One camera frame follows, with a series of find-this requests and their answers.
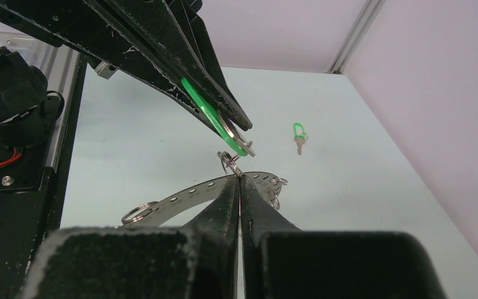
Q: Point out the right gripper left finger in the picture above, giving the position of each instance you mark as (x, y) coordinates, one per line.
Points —
(196, 260)

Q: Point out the loose green tagged key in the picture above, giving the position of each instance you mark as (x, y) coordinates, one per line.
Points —
(300, 136)

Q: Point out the left aluminium frame post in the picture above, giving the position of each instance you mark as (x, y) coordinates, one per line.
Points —
(364, 20)

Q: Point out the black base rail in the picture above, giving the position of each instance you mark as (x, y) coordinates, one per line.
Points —
(32, 189)

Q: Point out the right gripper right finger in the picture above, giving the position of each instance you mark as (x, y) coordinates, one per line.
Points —
(283, 261)

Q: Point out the large metal keyring disc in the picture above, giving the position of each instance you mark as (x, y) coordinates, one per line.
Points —
(156, 213)

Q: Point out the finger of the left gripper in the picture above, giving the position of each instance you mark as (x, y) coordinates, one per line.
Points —
(94, 29)
(177, 35)

